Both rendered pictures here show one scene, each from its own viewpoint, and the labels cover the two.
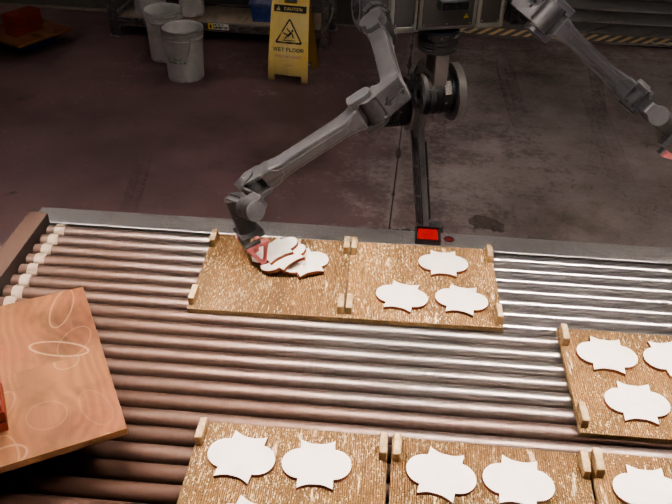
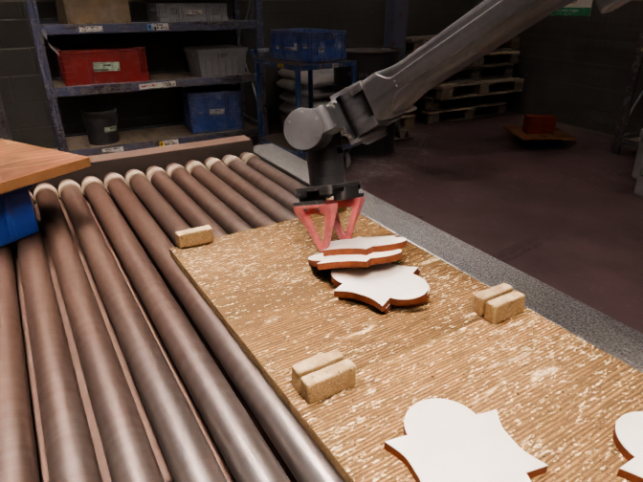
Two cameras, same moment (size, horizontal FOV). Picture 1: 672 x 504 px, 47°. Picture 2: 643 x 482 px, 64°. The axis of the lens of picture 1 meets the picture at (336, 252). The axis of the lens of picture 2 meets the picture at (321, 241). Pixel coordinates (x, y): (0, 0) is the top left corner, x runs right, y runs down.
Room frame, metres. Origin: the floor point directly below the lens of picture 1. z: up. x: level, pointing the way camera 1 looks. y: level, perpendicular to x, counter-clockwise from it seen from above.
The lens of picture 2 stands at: (1.31, -0.38, 1.31)
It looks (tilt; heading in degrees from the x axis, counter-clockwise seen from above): 26 degrees down; 55
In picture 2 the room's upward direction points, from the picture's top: straight up
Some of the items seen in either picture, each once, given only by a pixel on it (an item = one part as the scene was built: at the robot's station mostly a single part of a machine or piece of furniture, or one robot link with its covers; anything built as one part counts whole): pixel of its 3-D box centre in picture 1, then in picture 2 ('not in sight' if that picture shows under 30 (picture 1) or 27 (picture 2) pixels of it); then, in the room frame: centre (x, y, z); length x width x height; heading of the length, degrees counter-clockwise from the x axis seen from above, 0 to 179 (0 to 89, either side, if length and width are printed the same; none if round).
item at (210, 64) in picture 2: not in sight; (216, 60); (3.37, 4.27, 0.76); 0.50 x 0.36 x 0.24; 0
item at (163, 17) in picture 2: not in sight; (187, 12); (3.15, 4.30, 1.16); 0.60 x 0.40 x 0.15; 176
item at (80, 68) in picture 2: not in sight; (102, 64); (2.40, 4.41, 0.78); 0.66 x 0.45 x 0.28; 174
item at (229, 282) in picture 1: (274, 274); (326, 276); (1.70, 0.17, 0.93); 0.41 x 0.35 x 0.02; 87
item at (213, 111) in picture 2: not in sight; (211, 108); (3.31, 4.33, 0.32); 0.50 x 0.41 x 0.37; 170
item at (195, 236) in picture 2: (193, 294); (194, 236); (1.58, 0.37, 0.95); 0.06 x 0.02 x 0.03; 177
